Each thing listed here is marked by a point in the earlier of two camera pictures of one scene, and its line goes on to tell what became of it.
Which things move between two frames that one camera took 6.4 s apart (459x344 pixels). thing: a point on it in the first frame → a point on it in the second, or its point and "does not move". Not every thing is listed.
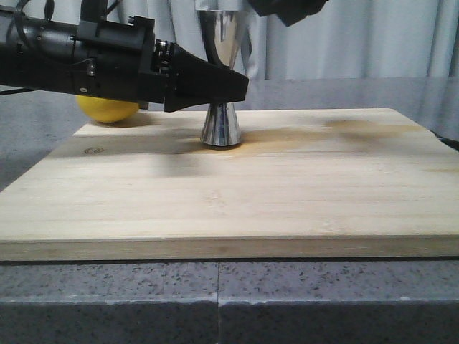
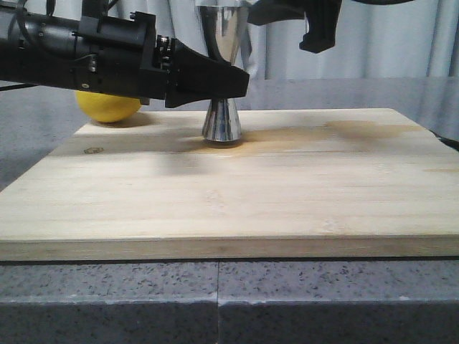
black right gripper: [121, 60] does not move
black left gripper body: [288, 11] → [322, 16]
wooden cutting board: [304, 184] does not move
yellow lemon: [105, 110] does not move
